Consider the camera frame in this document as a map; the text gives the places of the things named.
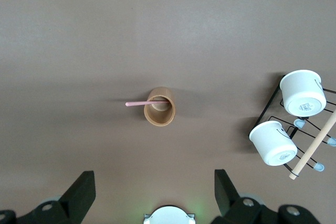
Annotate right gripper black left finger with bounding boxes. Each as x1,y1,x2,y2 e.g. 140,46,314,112
15,170,95,224

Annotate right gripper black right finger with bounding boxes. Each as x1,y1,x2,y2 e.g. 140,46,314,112
209,169,280,224

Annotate pink chopstick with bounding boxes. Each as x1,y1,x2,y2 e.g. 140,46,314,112
125,100,170,108

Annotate white cup with small label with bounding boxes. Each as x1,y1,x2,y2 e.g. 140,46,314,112
249,121,298,166

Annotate brown cylindrical cup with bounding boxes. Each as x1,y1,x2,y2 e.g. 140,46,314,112
143,87,176,127

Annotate white cup with barcode label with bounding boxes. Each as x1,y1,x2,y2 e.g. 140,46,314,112
279,69,328,117

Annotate light wooden rack rod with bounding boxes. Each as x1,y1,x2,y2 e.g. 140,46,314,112
289,108,336,180

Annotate black wire cup rack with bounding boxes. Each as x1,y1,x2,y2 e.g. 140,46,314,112
253,74,336,179

